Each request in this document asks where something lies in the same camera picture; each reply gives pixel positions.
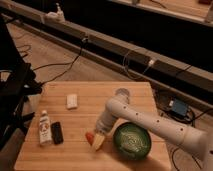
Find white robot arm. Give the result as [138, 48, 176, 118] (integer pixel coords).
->
[95, 95, 213, 171]

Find black cable bundle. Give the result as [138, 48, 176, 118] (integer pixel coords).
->
[156, 89, 213, 171]

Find black rectangular block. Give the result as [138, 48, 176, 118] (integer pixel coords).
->
[51, 122, 64, 144]

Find blue power box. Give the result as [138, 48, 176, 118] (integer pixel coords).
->
[169, 99, 188, 117]

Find green glass bowl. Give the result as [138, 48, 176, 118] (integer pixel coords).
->
[113, 122, 152, 161]

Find white looped cable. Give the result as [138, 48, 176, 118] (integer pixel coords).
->
[121, 46, 156, 81]

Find black tripod stand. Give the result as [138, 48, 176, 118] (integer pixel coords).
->
[0, 14, 42, 151]

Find grey metal rail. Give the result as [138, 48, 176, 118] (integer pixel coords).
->
[0, 0, 213, 115]

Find white sponge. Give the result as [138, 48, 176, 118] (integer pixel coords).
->
[66, 94, 78, 109]

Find white squeeze bottle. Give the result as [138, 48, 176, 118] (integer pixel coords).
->
[39, 110, 52, 146]

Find white paper cup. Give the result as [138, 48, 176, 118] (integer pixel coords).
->
[115, 88, 130, 97]

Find black floor cable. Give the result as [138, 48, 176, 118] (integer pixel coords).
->
[32, 35, 89, 85]

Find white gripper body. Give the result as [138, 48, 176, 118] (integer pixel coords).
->
[95, 115, 116, 135]

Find pale translucent gripper finger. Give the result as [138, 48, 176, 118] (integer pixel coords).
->
[92, 133, 106, 151]

